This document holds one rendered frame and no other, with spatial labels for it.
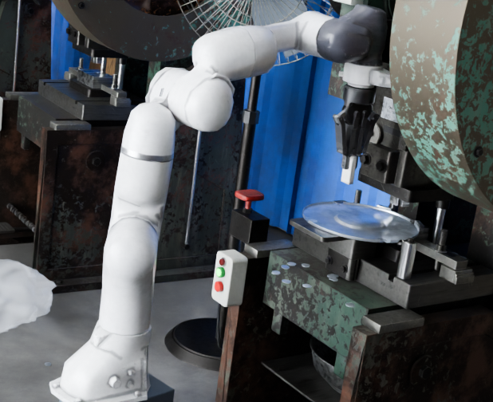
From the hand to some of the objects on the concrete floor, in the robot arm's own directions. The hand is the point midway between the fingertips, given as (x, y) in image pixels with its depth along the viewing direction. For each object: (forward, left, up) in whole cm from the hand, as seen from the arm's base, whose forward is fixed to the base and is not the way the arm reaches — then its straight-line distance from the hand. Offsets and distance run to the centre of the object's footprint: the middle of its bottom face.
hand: (349, 168), depth 239 cm
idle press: (+87, +160, -92) cm, 204 cm away
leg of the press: (+38, +20, -92) cm, 102 cm away
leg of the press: (+28, -32, -92) cm, 102 cm away
